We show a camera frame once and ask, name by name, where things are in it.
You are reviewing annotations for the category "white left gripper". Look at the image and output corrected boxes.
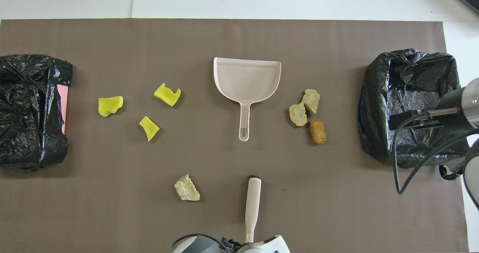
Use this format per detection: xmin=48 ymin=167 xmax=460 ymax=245
xmin=238 ymin=235 xmax=291 ymax=253

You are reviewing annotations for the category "beige handled black bristle brush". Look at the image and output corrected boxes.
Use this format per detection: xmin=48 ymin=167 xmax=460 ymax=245
xmin=244 ymin=176 xmax=262 ymax=244

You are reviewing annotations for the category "brown trash chunk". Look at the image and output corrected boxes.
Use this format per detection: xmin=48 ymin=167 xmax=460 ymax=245
xmin=309 ymin=119 xmax=327 ymax=144

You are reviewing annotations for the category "pale green trash chunk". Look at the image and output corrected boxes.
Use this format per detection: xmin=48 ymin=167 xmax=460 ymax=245
xmin=302 ymin=89 xmax=321 ymax=115
xmin=289 ymin=102 xmax=308 ymax=127

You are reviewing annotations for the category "beige plastic dustpan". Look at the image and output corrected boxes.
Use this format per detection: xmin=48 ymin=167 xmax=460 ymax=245
xmin=213 ymin=57 xmax=282 ymax=142

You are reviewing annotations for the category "yellow sponge piece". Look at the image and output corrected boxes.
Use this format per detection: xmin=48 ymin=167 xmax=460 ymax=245
xmin=98 ymin=96 xmax=124 ymax=118
xmin=153 ymin=82 xmax=181 ymax=107
xmin=139 ymin=116 xmax=160 ymax=142

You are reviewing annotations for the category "black plastic trash bag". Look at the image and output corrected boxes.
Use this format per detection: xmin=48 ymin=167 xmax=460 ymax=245
xmin=0 ymin=54 xmax=73 ymax=171
xmin=357 ymin=48 xmax=473 ymax=180

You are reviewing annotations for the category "pink plastic bin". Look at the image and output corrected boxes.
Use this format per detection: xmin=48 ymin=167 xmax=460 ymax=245
xmin=57 ymin=85 xmax=69 ymax=135

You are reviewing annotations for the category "brown paper table mat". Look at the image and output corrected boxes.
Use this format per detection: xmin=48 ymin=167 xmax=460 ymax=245
xmin=0 ymin=19 xmax=469 ymax=253

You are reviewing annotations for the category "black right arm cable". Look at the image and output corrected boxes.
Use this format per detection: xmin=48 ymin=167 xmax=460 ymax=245
xmin=393 ymin=111 xmax=479 ymax=194

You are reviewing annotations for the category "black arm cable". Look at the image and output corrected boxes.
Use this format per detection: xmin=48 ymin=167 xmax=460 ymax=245
xmin=172 ymin=233 xmax=240 ymax=253
xmin=393 ymin=111 xmax=479 ymax=194

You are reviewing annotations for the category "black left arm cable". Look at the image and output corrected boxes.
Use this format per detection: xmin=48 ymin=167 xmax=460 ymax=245
xmin=172 ymin=233 xmax=240 ymax=253

